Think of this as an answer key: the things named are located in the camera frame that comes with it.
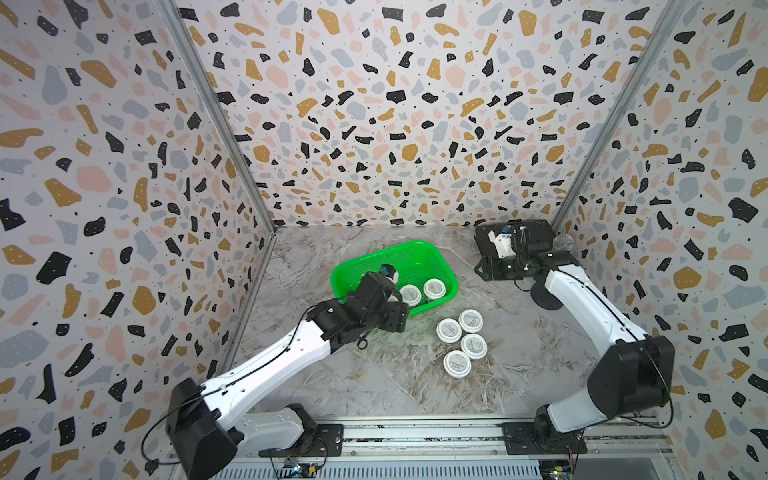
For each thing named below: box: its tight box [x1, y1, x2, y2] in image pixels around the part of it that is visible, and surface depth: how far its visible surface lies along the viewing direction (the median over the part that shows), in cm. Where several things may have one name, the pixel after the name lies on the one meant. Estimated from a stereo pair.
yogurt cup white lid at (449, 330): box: [436, 318, 462, 343], surface depth 88 cm
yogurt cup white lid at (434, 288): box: [423, 278, 446, 299], surface depth 97 cm
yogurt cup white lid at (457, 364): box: [443, 350, 472, 378], surface depth 81 cm
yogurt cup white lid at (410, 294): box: [399, 284, 422, 307], surface depth 96 cm
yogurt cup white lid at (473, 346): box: [460, 333, 488, 360], surface depth 85 cm
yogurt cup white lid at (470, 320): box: [458, 308, 484, 333], surface depth 90 cm
